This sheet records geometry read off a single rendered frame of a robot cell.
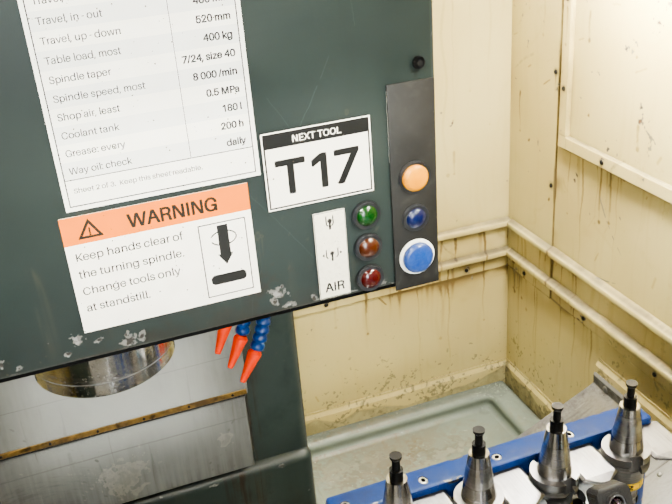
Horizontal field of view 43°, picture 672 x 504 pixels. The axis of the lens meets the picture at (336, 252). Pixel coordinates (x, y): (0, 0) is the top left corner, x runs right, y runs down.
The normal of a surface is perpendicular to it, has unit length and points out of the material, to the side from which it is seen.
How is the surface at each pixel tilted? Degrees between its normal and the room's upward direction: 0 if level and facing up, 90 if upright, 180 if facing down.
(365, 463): 0
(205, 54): 90
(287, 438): 90
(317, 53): 90
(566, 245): 90
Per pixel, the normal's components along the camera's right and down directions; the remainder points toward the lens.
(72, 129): 0.34, 0.40
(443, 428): -0.07, -0.89
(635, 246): -0.95, 0.19
